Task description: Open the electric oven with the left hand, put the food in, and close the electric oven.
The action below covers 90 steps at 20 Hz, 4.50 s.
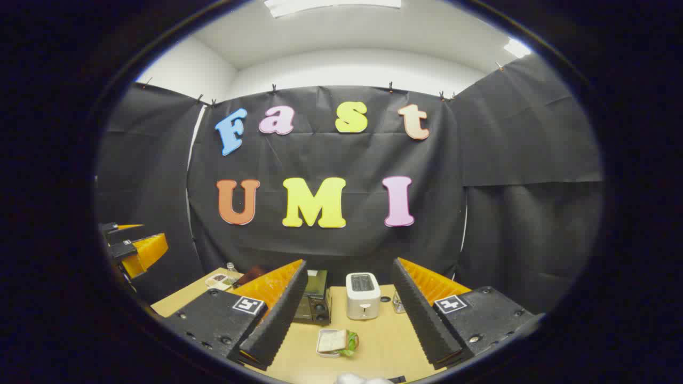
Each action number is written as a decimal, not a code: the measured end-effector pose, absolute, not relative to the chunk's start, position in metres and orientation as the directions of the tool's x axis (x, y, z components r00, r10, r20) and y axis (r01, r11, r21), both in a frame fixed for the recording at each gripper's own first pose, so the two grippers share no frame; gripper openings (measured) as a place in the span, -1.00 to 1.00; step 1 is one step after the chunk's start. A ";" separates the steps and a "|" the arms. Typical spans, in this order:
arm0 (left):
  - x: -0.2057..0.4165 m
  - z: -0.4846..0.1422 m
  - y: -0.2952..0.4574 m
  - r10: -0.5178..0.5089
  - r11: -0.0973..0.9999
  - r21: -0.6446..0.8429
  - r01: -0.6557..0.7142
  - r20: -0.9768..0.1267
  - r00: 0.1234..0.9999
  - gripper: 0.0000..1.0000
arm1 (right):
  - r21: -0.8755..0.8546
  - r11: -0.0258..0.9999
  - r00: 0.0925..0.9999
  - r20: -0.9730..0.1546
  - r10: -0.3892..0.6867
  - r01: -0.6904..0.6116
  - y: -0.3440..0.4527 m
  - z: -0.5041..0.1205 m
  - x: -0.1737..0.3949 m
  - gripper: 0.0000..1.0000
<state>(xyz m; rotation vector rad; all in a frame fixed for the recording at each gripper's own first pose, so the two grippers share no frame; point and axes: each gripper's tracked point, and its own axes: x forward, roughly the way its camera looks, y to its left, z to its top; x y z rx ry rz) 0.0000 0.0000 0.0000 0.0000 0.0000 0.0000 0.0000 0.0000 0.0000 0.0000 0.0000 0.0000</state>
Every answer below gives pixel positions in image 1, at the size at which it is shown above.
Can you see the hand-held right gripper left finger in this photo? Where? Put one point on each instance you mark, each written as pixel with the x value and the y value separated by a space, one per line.
pixel 277 314

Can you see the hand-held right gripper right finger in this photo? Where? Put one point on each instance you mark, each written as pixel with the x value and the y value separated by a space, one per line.
pixel 421 314

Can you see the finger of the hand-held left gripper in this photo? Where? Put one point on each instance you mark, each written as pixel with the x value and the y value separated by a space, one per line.
pixel 147 250
pixel 109 228

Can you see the black electric oven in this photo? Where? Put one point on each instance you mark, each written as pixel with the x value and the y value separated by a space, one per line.
pixel 315 304

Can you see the sandwich with lettuce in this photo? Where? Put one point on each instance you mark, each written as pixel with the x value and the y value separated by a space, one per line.
pixel 333 340

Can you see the metal mesh utensil holder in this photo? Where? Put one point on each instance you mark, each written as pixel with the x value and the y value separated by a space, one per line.
pixel 398 304

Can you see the small white rectangular tray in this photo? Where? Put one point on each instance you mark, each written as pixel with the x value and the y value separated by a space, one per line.
pixel 322 351

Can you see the white toaster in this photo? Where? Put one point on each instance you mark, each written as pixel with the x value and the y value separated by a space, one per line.
pixel 363 301

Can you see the clear plastic water bottle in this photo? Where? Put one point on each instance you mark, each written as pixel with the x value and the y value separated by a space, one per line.
pixel 231 268

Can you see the white divided snack plate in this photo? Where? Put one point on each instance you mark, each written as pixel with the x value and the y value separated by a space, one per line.
pixel 217 281

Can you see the black backdrop cloth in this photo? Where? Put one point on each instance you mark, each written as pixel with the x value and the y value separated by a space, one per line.
pixel 331 154

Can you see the small ceiling light panel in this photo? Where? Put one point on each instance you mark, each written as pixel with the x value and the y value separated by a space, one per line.
pixel 517 48

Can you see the long ceiling light panel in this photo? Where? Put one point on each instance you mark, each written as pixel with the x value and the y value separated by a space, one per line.
pixel 331 5

